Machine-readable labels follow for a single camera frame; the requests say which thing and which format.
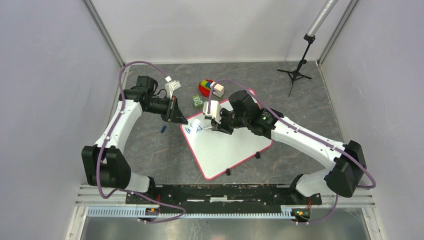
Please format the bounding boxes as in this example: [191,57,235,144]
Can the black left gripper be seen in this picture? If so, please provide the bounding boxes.
[144,95,188,125]

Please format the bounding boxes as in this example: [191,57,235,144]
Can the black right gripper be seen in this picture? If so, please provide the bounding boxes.
[211,107,249,135]

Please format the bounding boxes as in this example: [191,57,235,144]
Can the blue marker cap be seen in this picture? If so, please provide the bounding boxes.
[160,125,167,134]

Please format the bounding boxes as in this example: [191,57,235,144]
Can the white board with pink rim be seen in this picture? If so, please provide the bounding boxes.
[180,112,273,180]

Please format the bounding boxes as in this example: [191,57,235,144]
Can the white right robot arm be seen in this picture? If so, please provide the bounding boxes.
[203,90,367,204]

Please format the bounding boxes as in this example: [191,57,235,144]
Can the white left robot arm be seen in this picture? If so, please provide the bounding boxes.
[81,75,188,204]

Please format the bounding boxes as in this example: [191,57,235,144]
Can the green frog toy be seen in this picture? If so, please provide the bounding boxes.
[192,95,204,108]

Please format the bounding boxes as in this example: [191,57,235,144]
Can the colourful toy block stack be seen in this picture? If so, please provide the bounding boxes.
[198,79,225,98]

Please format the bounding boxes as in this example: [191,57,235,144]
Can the black board clip far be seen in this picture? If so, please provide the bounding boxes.
[254,151,261,159]

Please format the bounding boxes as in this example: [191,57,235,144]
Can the black tripod stand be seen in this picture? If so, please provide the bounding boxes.
[277,0,338,97]

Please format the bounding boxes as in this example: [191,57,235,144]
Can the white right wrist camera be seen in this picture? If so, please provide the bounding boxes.
[202,100,222,124]

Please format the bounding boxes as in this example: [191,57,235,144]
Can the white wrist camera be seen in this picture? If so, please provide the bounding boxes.
[164,76,181,98]
[202,100,222,124]

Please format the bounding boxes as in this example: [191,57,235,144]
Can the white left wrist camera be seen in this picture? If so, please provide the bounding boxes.
[164,76,181,98]

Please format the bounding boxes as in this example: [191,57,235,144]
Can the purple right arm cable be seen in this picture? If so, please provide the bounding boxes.
[207,78,377,225]

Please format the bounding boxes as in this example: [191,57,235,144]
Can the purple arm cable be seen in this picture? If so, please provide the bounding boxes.
[96,60,187,225]
[207,78,377,225]

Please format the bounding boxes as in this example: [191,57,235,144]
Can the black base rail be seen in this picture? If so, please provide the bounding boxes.
[146,184,322,214]

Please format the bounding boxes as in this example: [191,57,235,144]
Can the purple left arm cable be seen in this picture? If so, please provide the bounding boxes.
[96,60,187,225]

